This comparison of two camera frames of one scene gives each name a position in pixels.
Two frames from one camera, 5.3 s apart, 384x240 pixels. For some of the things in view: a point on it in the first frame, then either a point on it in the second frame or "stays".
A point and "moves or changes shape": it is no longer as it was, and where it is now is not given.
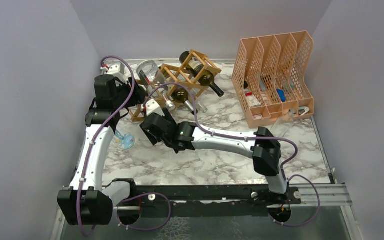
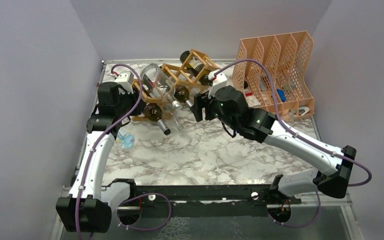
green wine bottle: [167, 114] moves or changes shape
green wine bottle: [181, 95] stays
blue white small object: [125, 142] stays
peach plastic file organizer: [271, 75] stays
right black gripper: [153, 140] to [200, 102]
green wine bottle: [195, 67] stays
